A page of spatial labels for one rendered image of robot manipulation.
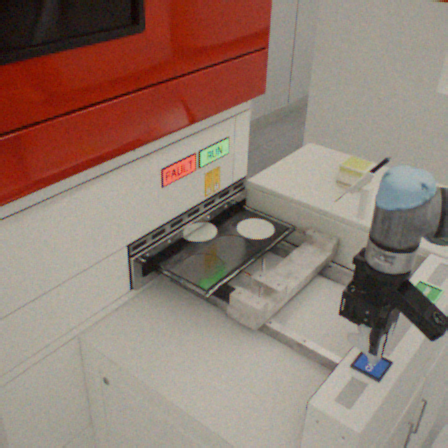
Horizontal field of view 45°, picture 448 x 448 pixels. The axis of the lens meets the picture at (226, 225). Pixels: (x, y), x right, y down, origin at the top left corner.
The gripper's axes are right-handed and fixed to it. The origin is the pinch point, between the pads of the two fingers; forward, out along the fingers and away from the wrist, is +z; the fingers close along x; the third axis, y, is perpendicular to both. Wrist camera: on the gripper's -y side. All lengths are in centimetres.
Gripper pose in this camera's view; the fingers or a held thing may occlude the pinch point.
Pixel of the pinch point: (377, 359)
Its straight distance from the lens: 100.8
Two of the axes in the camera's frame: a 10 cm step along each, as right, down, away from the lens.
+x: -6.1, 4.1, -6.7
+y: -7.9, -3.5, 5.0
